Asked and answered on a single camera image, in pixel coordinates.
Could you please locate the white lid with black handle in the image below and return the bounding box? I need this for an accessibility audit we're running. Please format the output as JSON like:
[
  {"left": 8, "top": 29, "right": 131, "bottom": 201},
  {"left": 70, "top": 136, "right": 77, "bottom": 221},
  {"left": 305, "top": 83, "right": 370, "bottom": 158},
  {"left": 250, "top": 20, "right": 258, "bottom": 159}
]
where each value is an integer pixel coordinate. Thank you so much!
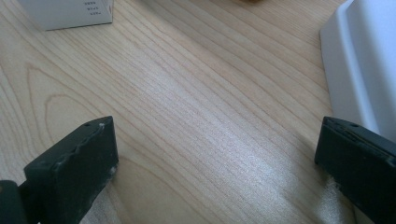
[{"left": 319, "top": 0, "right": 396, "bottom": 144}]

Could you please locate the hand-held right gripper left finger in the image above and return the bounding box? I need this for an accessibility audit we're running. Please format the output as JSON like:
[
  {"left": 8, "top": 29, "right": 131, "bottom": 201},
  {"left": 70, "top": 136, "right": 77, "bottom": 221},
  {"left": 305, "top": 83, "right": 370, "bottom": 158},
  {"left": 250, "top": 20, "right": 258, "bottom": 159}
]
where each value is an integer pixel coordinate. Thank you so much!
[{"left": 18, "top": 116, "right": 120, "bottom": 224}]

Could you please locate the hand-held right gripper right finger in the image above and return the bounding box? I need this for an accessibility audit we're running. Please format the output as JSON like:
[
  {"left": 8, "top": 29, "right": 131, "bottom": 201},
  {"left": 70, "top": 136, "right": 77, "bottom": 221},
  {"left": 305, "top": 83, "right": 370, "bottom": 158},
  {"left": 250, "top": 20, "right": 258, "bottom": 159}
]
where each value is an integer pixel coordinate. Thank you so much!
[{"left": 314, "top": 116, "right": 396, "bottom": 224}]

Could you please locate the small white green box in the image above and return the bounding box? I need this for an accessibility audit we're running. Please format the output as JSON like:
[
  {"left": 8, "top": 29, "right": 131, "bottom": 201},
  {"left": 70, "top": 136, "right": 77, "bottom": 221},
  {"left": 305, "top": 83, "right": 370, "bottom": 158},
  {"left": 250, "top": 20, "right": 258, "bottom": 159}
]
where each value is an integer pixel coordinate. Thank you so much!
[{"left": 17, "top": 0, "right": 115, "bottom": 32}]

